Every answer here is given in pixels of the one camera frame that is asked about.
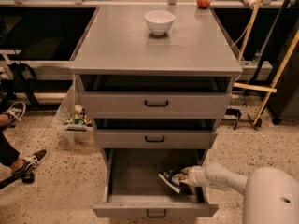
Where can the black trouser leg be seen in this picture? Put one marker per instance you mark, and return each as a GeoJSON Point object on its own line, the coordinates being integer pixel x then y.
{"type": "Point", "coordinates": [8, 154]}

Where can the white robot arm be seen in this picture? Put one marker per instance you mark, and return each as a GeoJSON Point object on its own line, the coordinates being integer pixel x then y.
{"type": "Point", "coordinates": [270, 196]}

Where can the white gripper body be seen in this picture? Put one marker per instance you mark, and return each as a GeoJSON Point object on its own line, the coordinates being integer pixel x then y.
{"type": "Point", "coordinates": [194, 175]}

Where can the grey middle drawer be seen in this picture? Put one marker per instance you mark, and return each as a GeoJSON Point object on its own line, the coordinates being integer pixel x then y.
{"type": "Point", "coordinates": [154, 133]}

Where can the black sneaker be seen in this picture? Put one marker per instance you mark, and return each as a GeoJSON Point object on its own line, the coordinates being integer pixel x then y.
{"type": "Point", "coordinates": [21, 166]}
{"type": "Point", "coordinates": [15, 112]}

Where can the black chair caster wheel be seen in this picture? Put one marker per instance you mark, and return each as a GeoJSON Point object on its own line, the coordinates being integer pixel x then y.
{"type": "Point", "coordinates": [28, 178]}

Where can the black sneaker lower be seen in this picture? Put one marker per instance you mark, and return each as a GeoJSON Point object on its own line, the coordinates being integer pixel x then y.
{"type": "Point", "coordinates": [21, 166]}

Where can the white ceramic bowl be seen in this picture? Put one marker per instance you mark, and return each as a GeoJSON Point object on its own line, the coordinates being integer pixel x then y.
{"type": "Point", "coordinates": [159, 21]}

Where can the grey bottom drawer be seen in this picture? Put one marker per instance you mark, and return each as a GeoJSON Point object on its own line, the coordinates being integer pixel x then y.
{"type": "Point", "coordinates": [133, 188]}

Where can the blue chip bag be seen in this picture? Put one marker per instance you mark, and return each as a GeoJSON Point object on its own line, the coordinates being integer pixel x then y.
{"type": "Point", "coordinates": [171, 179]}

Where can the clear plastic storage bin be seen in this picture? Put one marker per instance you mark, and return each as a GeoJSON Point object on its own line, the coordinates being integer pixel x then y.
{"type": "Point", "coordinates": [71, 120]}

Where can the black sneaker upper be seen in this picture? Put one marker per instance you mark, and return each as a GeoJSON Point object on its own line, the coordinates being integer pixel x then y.
{"type": "Point", "coordinates": [15, 112]}

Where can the grey top drawer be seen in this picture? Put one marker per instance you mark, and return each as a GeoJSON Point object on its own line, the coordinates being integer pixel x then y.
{"type": "Point", "coordinates": [141, 105]}

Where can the grey drawer cabinet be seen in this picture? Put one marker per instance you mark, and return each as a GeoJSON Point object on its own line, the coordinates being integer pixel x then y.
{"type": "Point", "coordinates": [120, 53]}

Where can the grey drawer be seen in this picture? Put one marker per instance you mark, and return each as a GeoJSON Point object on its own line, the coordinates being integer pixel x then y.
{"type": "Point", "coordinates": [154, 133]}
{"type": "Point", "coordinates": [141, 105]}
{"type": "Point", "coordinates": [133, 188]}

